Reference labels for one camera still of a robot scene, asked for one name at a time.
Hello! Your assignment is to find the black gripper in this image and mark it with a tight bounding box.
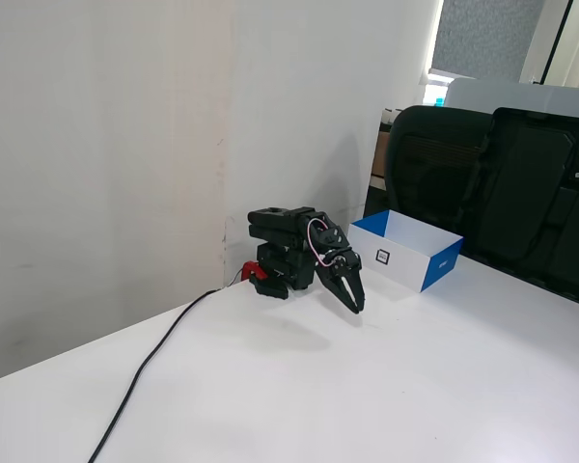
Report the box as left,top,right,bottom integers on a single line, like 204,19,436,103
315,246,368,315

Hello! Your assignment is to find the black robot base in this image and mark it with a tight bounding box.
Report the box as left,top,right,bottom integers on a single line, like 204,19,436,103
252,243,317,301

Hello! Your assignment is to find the blue and white cardboard box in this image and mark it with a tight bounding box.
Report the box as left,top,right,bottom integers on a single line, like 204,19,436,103
347,208,466,294

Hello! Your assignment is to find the red clamp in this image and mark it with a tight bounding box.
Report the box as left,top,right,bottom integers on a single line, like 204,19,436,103
240,260,270,284

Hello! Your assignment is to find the black office chair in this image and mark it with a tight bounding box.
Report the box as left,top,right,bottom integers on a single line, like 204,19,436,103
384,104,496,237

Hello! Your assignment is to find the light gray panel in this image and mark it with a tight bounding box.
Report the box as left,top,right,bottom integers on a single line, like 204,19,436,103
445,76,579,122

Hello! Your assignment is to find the gray roller blind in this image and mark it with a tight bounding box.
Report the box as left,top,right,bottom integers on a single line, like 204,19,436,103
430,0,546,82

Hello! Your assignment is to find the white servo cable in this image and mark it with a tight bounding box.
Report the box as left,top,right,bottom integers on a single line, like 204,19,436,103
305,217,335,267

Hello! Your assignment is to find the black power cable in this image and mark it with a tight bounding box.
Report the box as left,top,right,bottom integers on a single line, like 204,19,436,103
87,286,223,463

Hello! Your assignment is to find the black window frame bar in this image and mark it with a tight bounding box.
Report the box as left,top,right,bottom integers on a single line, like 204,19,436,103
541,0,575,88

